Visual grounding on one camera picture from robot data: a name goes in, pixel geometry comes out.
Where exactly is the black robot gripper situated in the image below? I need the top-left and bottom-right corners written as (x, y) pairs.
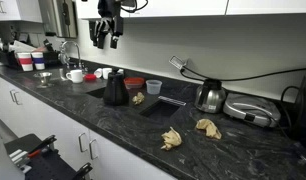
top-left (94, 0), bottom-right (123, 49)

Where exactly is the brown paper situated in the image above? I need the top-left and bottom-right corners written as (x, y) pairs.
top-left (196, 119), bottom-right (222, 140)
top-left (132, 92), bottom-right (145, 105)
top-left (161, 127), bottom-right (182, 150)

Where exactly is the white mug lying down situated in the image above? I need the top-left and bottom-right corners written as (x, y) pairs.
top-left (94, 68), bottom-right (103, 78)

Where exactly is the white mug upright back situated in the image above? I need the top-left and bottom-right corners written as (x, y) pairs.
top-left (103, 68), bottom-right (112, 79)

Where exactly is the small red lid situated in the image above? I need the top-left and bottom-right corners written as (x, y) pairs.
top-left (84, 74), bottom-right (97, 82)

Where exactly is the chrome sink faucet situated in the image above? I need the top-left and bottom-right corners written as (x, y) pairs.
top-left (58, 40), bottom-right (83, 69)

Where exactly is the red lid food container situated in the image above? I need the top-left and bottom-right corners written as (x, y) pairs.
top-left (124, 77), bottom-right (144, 89)

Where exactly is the black gooseneck kettle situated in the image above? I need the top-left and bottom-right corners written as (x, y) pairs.
top-left (103, 68), bottom-right (129, 106)

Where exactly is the clear plastic cup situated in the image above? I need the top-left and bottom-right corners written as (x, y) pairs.
top-left (146, 80), bottom-right (162, 95)

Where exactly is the white cup blue band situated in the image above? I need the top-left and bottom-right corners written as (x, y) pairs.
top-left (31, 52), bottom-right (45, 70)

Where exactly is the crumpled brown paper by kettle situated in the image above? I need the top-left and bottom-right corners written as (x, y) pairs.
top-left (132, 92), bottom-right (145, 105)

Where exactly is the steel funnel dripper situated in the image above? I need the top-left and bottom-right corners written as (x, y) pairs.
top-left (34, 72), bottom-right (52, 87)

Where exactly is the white cup red band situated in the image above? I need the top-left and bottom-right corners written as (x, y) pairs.
top-left (17, 53), bottom-right (33, 71)

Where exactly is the black dish rack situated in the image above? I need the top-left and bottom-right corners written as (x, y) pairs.
top-left (0, 41), bottom-right (60, 69)

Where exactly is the stainless steel kettle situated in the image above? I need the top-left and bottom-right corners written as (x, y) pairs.
top-left (194, 79), bottom-right (226, 113)

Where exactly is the black orange clamp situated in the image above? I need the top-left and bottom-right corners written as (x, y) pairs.
top-left (27, 135), bottom-right (58, 158)

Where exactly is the silver sandwich press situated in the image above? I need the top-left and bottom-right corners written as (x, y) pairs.
top-left (223, 93), bottom-right (281, 128)

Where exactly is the white mug with handle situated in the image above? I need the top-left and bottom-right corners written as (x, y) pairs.
top-left (66, 69), bottom-right (83, 83)

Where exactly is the wall power outlet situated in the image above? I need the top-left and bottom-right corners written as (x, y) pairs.
top-left (169, 56), bottom-right (187, 70)

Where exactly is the black power cable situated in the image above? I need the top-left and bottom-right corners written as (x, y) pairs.
top-left (179, 65), bottom-right (306, 83)

